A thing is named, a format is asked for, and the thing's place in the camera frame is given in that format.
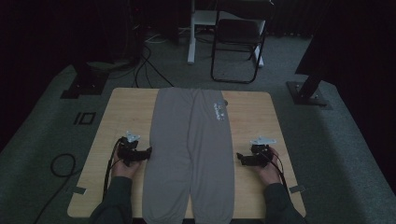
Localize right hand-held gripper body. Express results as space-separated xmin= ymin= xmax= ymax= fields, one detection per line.
xmin=247 ymin=135 xmax=277 ymax=168

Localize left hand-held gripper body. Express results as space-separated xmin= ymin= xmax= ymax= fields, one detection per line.
xmin=117 ymin=130 xmax=142 ymax=167

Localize grey pants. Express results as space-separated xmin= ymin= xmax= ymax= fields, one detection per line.
xmin=142 ymin=87 xmax=236 ymax=224

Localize person's left hand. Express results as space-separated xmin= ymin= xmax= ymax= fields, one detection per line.
xmin=110 ymin=154 xmax=143 ymax=180

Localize person's right hand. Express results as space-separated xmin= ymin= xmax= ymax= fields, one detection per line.
xmin=255 ymin=147 xmax=282 ymax=187

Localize black stand base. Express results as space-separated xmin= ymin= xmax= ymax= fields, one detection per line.
xmin=60 ymin=61 xmax=110 ymax=100

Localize black folding chair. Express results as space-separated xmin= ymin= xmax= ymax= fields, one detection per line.
xmin=210 ymin=0 xmax=276 ymax=85

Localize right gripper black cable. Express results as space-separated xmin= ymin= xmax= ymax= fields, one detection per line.
xmin=263 ymin=148 xmax=290 ymax=191

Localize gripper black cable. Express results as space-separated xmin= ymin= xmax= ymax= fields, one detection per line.
xmin=101 ymin=137 xmax=124 ymax=201
xmin=263 ymin=148 xmax=290 ymax=191

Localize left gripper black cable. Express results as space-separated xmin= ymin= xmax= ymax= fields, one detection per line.
xmin=101 ymin=137 xmax=124 ymax=201

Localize looped black floor cable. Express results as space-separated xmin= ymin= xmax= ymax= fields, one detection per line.
xmin=32 ymin=152 xmax=84 ymax=224

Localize black stand with base plate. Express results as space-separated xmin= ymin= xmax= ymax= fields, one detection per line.
xmin=286 ymin=0 xmax=344 ymax=110

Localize black floor cables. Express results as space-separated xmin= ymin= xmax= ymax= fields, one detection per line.
xmin=132 ymin=45 xmax=176 ymax=89

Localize white floor cable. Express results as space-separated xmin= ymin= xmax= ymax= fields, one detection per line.
xmin=144 ymin=32 xmax=170 ymax=45

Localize white desk frame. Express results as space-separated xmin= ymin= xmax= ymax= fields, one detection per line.
xmin=187 ymin=0 xmax=266 ymax=68

